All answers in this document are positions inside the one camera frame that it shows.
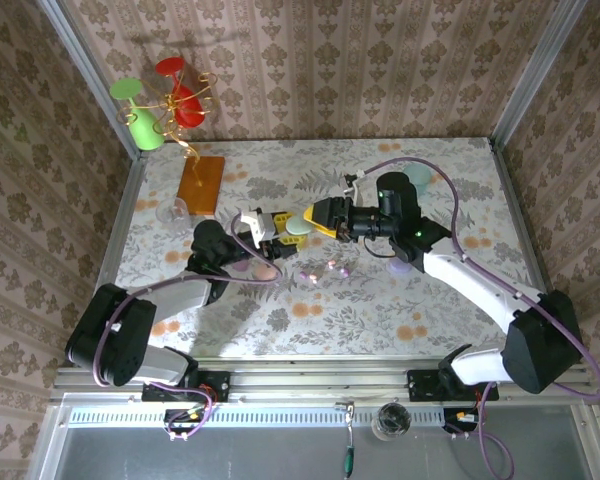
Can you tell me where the mint earbud charging case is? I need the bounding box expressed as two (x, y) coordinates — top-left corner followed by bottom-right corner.
(285, 215), (313, 237)

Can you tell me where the purple earbud charging case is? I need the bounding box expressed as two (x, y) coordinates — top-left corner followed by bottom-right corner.
(385, 256), (414, 277)

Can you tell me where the teal plastic cup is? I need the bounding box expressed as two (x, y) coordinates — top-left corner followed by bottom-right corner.
(402, 163), (433, 196)

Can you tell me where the orange wooden rack base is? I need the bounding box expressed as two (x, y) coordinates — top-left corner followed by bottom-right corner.
(175, 155), (227, 217)

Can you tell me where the clear wine glass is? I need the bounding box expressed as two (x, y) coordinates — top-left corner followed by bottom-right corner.
(154, 196), (190, 232)

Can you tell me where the green plastic wine glass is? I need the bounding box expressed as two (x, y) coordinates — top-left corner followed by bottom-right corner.
(108, 77), (165, 152)

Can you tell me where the red plastic wine glass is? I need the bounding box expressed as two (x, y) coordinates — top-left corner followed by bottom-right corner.
(154, 56), (204, 130)

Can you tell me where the black power connector box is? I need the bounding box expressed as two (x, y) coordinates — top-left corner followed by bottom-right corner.
(442, 407), (483, 434)
(163, 407), (207, 434)

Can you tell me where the clear glass jar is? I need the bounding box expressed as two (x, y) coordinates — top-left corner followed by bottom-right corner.
(374, 402), (414, 442)

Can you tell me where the grey metal shelf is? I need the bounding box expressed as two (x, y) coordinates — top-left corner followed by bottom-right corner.
(27, 392), (600, 480)

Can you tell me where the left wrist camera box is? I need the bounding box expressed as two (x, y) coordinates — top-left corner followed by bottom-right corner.
(238, 207), (277, 242)

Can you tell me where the thin black cable loop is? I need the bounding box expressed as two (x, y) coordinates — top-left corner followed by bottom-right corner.
(362, 238), (396, 259)

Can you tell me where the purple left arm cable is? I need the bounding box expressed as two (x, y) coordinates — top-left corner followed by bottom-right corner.
(93, 213), (284, 444)

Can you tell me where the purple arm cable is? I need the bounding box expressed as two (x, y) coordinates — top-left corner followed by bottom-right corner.
(357, 156), (600, 480)
(93, 213), (284, 444)

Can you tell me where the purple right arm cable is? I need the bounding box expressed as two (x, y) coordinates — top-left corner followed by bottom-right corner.
(357, 156), (600, 480)

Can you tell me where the aluminium table side rail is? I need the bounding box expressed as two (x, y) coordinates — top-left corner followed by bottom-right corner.
(488, 137), (572, 364)
(72, 152), (151, 369)

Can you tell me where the aluminium front frame rail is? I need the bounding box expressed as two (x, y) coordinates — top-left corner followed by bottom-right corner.
(49, 355), (599, 404)

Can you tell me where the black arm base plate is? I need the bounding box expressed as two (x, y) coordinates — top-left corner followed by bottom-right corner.
(407, 367), (500, 404)
(142, 369), (231, 404)

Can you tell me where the gold wire glass rack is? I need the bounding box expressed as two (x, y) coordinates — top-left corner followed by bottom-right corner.
(115, 71), (220, 189)

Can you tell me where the white slotted cable duct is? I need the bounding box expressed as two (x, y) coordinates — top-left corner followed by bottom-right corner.
(67, 402), (481, 431)

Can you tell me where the aluminium corner post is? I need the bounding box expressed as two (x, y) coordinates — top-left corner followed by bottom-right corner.
(37, 0), (149, 161)
(489, 0), (589, 147)

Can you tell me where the green handled ratchet tool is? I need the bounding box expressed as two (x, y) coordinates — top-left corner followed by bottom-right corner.
(332, 399), (359, 479)

